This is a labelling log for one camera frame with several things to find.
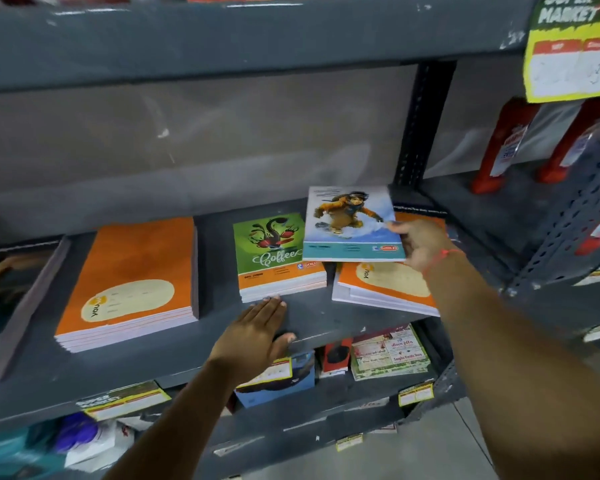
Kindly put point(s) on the person's left hand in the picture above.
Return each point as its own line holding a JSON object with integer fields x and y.
{"x": 247, "y": 342}

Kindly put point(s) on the person's right hand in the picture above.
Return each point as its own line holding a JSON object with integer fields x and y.
{"x": 422, "y": 244}

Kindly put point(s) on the person's right thumb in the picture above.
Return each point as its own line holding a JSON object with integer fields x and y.
{"x": 397, "y": 226}

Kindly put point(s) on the person's left thumb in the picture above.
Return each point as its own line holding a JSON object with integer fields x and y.
{"x": 286, "y": 344}

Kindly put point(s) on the blue snowboarder cover notebook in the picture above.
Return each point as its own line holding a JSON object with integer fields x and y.
{"x": 347, "y": 224}

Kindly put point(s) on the person's left forearm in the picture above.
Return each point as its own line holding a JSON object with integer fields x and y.
{"x": 180, "y": 424}

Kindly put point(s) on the person's right forearm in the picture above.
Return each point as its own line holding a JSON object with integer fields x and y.
{"x": 520, "y": 374}

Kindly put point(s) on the blue cover notebook stack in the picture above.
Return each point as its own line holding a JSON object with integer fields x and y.
{"x": 285, "y": 389}

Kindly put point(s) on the red black cover notebook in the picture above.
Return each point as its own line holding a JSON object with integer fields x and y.
{"x": 336, "y": 357}

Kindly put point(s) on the red thread wristband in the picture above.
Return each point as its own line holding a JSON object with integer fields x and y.
{"x": 445, "y": 254}

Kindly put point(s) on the stack of orange notebooks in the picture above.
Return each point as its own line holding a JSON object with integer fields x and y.
{"x": 385, "y": 287}
{"x": 130, "y": 279}

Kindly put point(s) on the stack of green cover notebooks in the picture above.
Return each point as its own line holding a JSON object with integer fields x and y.
{"x": 272, "y": 259}

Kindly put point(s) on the green white printed booklet stack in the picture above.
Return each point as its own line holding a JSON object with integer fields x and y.
{"x": 390, "y": 352}

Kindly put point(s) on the grey perforated metal rack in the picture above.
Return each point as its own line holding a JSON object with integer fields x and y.
{"x": 570, "y": 214}

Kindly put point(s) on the white plastic packet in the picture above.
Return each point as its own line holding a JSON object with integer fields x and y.
{"x": 97, "y": 447}

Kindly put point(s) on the purple plastic packet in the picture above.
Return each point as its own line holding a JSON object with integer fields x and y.
{"x": 75, "y": 430}

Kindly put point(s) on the large yellow green price sign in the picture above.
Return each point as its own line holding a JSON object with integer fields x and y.
{"x": 572, "y": 49}

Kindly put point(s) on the stack of dark cover notebooks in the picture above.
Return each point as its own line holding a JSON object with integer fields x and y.
{"x": 10, "y": 304}

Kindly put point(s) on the grey metal shelf rack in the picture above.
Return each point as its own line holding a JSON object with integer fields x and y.
{"x": 180, "y": 49}

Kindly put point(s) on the teal plastic packet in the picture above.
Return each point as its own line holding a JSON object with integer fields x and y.
{"x": 15, "y": 454}

